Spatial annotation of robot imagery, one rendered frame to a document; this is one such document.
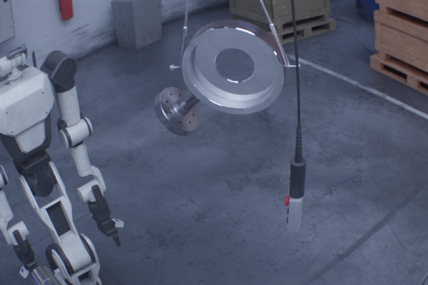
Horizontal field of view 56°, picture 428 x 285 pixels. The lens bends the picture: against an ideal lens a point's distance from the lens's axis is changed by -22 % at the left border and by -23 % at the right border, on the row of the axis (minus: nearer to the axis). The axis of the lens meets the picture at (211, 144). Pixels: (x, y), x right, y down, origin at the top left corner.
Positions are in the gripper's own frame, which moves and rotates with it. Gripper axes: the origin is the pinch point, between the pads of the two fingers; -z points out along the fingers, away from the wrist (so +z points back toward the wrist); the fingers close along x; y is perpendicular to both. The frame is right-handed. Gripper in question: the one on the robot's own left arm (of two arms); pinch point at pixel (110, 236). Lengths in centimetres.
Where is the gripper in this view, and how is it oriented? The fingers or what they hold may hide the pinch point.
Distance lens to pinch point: 203.2
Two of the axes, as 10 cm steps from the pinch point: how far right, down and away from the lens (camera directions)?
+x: 6.5, 1.8, -7.4
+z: -2.1, -8.9, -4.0
